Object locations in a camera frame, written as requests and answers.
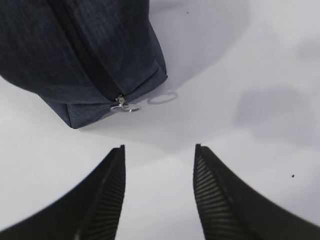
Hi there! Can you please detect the dark navy fabric lunch bag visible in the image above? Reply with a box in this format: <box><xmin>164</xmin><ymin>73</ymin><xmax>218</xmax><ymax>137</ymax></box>
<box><xmin>0</xmin><ymin>0</ymin><xmax>168</xmax><ymax>129</ymax></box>

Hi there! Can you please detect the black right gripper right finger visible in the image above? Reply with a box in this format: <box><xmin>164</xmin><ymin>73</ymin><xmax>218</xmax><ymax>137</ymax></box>
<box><xmin>193</xmin><ymin>144</ymin><xmax>320</xmax><ymax>240</ymax></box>

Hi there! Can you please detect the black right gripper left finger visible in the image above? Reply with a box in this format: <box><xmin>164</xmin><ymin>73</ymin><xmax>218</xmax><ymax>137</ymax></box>
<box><xmin>0</xmin><ymin>145</ymin><xmax>126</xmax><ymax>240</ymax></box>

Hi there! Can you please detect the silver zipper pull ring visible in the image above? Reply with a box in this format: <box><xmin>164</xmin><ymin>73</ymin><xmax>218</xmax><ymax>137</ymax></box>
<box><xmin>108</xmin><ymin>93</ymin><xmax>142</xmax><ymax>113</ymax></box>

